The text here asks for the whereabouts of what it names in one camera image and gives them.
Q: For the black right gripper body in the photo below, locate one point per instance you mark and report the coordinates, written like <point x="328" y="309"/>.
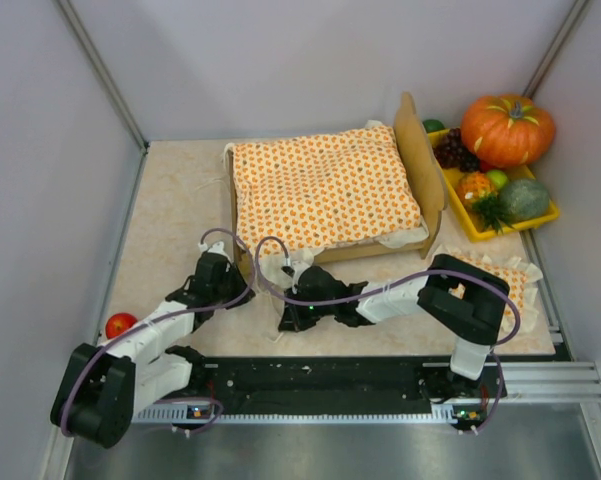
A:
<point x="294" y="312"/>

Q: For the dark purple grape bunch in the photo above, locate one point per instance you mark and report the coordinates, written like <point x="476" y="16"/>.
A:
<point x="452" y="153"/>

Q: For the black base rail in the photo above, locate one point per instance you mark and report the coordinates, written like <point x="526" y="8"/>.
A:
<point x="300" y="386"/>

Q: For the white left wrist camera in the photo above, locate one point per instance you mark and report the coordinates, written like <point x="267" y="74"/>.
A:
<point x="214" y="248"/>

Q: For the orange pumpkin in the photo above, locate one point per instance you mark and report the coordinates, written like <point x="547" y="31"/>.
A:
<point x="507" y="130"/>

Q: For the orange pineapple toy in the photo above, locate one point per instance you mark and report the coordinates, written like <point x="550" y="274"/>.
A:
<point x="479" y="196"/>

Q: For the dark green lime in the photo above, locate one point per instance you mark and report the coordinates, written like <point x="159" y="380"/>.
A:
<point x="433" y="125"/>

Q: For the duck print pillow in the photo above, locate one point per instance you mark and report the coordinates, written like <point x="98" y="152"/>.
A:
<point x="520" y="275"/>

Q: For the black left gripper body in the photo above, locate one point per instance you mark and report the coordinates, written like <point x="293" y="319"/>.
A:
<point x="231" y="279"/>

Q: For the green melon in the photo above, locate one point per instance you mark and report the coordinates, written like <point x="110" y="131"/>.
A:
<point x="524" y="199"/>

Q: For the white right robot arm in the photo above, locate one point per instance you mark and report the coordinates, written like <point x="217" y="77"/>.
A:
<point x="467" y="300"/>

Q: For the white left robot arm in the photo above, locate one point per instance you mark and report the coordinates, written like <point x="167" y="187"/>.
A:
<point x="104" y="386"/>

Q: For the red apple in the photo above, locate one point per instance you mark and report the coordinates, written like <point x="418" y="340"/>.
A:
<point x="118" y="324"/>

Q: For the red tomato under pumpkin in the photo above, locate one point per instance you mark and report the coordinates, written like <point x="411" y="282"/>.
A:
<point x="486" y="167"/>

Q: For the yellow plastic tray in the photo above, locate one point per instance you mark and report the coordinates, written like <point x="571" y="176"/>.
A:
<point x="470" y="223"/>

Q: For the wooden pet bed frame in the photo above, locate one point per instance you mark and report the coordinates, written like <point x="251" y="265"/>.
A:
<point x="424" y="177"/>

